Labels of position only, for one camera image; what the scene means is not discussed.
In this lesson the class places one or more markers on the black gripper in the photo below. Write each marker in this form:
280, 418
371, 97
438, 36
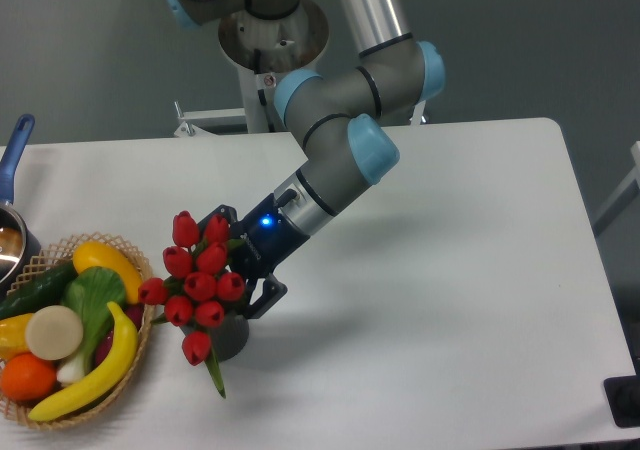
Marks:
267, 239

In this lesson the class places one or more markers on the red tulip bouquet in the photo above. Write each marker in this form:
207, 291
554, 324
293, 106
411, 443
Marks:
201, 288

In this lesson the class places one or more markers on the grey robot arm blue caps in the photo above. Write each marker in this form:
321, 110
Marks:
344, 157

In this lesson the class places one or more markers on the grey ribbed vase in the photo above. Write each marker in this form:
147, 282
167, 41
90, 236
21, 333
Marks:
224, 341

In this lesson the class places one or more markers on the purple red vegetable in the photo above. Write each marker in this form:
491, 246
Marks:
135, 314

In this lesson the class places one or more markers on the yellow banana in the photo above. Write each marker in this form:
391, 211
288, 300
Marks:
101, 379

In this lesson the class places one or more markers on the green bok choy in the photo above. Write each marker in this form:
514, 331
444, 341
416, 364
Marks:
88, 296

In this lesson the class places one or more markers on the woven wicker basket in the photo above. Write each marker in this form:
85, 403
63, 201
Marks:
53, 256

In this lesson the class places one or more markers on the green cucumber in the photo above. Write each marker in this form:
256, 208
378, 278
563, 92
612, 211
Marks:
43, 290

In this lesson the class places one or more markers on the beige round disc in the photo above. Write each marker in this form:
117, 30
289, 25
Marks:
54, 332

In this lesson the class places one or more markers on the yellow bell pepper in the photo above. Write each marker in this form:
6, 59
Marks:
12, 336

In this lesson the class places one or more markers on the orange fruit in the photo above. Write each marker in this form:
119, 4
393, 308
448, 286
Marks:
28, 378

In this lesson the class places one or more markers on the black device at table edge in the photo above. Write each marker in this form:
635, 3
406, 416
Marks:
623, 398

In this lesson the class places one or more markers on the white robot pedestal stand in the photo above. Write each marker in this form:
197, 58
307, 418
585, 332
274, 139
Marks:
275, 57

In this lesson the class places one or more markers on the blue handled saucepan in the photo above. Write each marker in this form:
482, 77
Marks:
18, 244

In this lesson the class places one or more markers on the white table leg frame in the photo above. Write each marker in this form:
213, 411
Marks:
620, 198

